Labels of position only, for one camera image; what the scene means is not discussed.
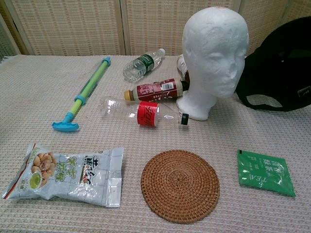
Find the round woven rattan coaster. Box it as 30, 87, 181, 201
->
140, 150, 221, 224

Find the empty clear cola bottle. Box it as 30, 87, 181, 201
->
100, 97, 190, 127

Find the silver nut snack bag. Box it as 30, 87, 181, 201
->
1, 143, 124, 208

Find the black baseball cap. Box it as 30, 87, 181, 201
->
235, 16, 311, 113

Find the green label water bottle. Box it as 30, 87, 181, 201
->
122, 48, 166, 83

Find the beige woven tablecloth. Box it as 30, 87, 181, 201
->
0, 54, 311, 233

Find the green tea packet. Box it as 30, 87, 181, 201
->
237, 149, 297, 198

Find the red label milk tea bottle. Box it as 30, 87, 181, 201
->
123, 78, 189, 102

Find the green blue water pump toy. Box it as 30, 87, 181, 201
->
52, 57, 112, 133

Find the small yellow cap drink bottle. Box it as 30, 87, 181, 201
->
176, 54, 190, 82

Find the woven folding screen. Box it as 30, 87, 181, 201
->
0, 0, 311, 58

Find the white foam mannequin head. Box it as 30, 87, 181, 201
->
176, 6, 250, 121

